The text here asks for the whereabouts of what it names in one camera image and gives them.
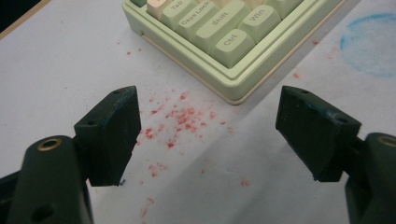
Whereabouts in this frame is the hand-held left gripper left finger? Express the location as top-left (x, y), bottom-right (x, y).
top-left (6, 85), bottom-right (142, 224)

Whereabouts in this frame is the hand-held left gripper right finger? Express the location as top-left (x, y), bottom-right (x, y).
top-left (275, 85), bottom-right (396, 224)

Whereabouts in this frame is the green and cream keyboard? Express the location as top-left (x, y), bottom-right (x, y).
top-left (121, 0), bottom-right (347, 105)

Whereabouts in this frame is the wooden table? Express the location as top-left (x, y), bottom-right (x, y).
top-left (0, 0), bottom-right (52, 41)

